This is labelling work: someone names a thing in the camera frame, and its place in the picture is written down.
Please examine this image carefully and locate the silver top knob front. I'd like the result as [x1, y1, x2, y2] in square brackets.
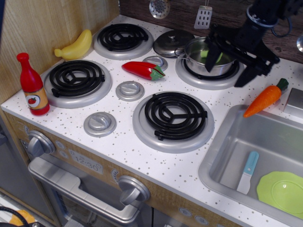
[83, 112, 117, 138]

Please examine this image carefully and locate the silver top knob middle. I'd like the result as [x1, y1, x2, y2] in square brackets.
[116, 81, 145, 102]

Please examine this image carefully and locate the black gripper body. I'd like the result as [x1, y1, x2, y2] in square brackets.
[206, 20, 280, 76]

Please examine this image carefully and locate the stove burner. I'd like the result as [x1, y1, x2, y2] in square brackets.
[132, 91, 214, 154]
[41, 60, 112, 109]
[93, 24, 154, 61]
[175, 58, 244, 90]

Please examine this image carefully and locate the silver top knob back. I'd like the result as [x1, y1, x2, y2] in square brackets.
[143, 55, 168, 71]

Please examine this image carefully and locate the front right stove burner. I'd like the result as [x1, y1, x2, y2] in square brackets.
[132, 91, 214, 154]

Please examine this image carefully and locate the right oven dial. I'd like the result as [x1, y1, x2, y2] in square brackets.
[118, 175, 150, 206]

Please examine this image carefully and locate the front left stove burner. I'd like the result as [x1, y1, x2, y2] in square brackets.
[41, 60, 112, 109]

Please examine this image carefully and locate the dark blue foreground post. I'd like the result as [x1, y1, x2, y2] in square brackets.
[0, 0, 5, 31]

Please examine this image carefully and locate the hanging steel spatula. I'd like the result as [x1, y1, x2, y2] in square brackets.
[194, 6, 213, 29]

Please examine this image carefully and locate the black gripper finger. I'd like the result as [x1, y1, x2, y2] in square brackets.
[205, 39, 221, 72]
[234, 64, 259, 87]

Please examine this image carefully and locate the red toy chili pepper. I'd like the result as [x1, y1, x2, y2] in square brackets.
[122, 61, 165, 81]

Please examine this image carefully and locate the silver knob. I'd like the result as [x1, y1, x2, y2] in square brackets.
[116, 81, 145, 102]
[83, 112, 117, 138]
[143, 55, 168, 71]

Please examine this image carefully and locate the hanging slotted steel spoon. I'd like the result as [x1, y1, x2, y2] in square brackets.
[149, 0, 170, 19]

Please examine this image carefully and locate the blue handled toy knife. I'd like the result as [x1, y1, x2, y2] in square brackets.
[236, 151, 259, 194]

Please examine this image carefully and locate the silver toy sink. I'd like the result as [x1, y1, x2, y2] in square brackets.
[198, 105, 303, 227]

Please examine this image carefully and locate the green toy broccoli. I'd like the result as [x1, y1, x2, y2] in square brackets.
[200, 50, 223, 63]

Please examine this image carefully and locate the steel pot lid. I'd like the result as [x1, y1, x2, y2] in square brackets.
[153, 30, 195, 57]

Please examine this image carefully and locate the yellow toy banana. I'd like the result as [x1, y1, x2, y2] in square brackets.
[54, 29, 92, 61]

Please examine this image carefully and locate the oven dial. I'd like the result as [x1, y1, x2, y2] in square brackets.
[118, 175, 150, 206]
[27, 130, 55, 157]

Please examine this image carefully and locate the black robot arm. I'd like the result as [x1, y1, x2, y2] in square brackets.
[205, 0, 303, 87]

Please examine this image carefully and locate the silver oven door handle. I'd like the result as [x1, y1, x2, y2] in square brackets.
[28, 157, 139, 227]

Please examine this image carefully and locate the silver faucet base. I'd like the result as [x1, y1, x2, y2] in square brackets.
[284, 88, 303, 118]

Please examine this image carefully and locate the orange toy carrot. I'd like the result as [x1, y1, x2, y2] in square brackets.
[243, 78, 289, 118]

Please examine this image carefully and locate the back left stove burner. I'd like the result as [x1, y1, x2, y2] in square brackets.
[93, 24, 154, 61]

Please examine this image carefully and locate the back right stove burner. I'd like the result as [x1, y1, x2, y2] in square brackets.
[175, 58, 244, 90]

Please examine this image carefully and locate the green toy plate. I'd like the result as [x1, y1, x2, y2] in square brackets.
[256, 171, 303, 219]

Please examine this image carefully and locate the small steel pot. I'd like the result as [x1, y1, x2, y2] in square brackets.
[176, 37, 235, 77]

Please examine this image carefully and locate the red toy ketchup bottle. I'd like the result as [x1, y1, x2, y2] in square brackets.
[17, 52, 50, 116]

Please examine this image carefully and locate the yellow object with black cable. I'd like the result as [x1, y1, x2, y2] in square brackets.
[0, 206, 39, 227]

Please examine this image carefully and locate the left oven dial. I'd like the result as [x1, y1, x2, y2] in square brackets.
[27, 130, 55, 157]

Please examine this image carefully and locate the hanging steel ladle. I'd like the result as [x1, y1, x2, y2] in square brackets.
[296, 34, 303, 52]

